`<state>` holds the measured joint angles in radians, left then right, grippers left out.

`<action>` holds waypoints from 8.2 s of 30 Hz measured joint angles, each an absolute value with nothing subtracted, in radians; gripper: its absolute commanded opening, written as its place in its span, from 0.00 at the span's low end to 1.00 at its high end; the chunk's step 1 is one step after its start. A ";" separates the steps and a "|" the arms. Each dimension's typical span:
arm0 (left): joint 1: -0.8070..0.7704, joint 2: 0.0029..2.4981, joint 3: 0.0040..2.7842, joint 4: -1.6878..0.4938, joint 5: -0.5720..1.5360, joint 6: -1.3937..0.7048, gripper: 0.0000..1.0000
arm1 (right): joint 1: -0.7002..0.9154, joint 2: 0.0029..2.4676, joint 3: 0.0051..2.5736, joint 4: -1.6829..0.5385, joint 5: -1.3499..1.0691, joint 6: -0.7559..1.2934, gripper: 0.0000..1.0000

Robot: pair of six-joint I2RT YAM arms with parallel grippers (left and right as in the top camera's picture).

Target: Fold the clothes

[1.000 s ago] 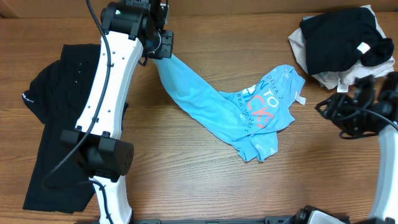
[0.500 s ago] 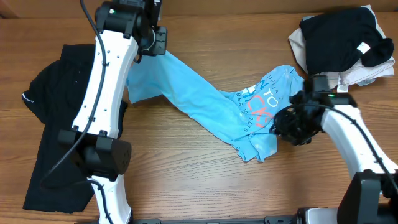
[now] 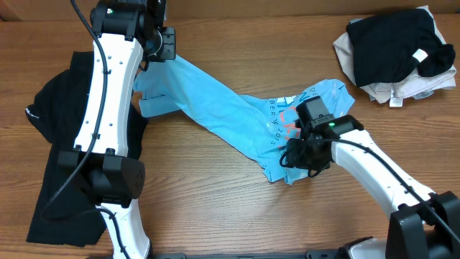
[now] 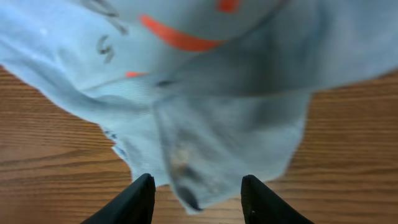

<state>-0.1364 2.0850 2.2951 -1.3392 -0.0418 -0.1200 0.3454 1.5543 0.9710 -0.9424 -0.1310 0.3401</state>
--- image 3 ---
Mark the light blue printed t-shirt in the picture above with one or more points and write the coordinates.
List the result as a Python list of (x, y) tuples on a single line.
[(258, 128)]

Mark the black shirt on left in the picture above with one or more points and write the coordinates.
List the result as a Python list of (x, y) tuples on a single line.
[(57, 113)]

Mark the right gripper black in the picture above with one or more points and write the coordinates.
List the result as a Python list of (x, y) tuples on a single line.
[(297, 159)]

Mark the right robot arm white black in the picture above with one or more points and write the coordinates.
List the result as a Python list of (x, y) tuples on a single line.
[(422, 223)]

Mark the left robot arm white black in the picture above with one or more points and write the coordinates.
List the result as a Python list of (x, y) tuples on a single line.
[(127, 37)]

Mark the beige folded garment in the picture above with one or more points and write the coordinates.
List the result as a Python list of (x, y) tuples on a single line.
[(434, 69)]

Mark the black folded garment on pile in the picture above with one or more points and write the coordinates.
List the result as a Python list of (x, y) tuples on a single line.
[(388, 48)]

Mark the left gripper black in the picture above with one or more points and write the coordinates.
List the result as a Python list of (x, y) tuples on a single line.
[(167, 43)]

